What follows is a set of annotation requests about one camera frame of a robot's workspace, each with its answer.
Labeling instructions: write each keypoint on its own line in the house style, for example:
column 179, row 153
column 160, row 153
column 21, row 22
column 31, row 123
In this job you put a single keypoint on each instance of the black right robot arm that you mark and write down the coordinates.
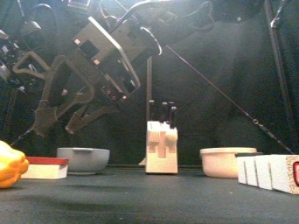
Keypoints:
column 180, row 23

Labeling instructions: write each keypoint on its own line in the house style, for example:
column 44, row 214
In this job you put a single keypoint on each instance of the red striped salmon sushi toy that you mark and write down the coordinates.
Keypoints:
column 44, row 170

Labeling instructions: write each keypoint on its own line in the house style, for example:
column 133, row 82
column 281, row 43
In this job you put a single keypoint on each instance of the white sushi roll slice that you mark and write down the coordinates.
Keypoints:
column 241, row 170
column 251, row 172
column 263, row 173

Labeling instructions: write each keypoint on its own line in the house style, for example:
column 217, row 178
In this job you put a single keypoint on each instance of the grey-blue toy pot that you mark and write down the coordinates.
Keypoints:
column 83, row 160

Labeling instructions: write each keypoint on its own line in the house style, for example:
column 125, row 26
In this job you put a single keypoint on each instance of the yellow toy bell pepper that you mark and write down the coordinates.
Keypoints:
column 11, row 166

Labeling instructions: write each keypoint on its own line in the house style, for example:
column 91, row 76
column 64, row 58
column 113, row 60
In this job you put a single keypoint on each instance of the white wooden knife block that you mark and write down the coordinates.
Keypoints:
column 161, row 157

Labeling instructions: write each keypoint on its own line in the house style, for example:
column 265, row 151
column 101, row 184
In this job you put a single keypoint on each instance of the black backdrop cloth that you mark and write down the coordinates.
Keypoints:
column 217, row 58

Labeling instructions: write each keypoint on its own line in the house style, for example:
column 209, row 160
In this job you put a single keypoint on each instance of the cream toy bowl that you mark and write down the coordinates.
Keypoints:
column 221, row 163

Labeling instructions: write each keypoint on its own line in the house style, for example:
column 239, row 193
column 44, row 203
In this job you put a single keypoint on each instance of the white tea boxes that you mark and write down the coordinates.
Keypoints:
column 281, row 175

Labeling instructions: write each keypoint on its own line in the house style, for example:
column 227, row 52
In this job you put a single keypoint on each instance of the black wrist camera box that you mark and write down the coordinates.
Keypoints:
column 33, row 35

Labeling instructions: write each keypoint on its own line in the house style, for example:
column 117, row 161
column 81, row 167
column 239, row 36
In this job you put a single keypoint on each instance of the thick dark frame post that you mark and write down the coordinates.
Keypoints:
column 277, row 73

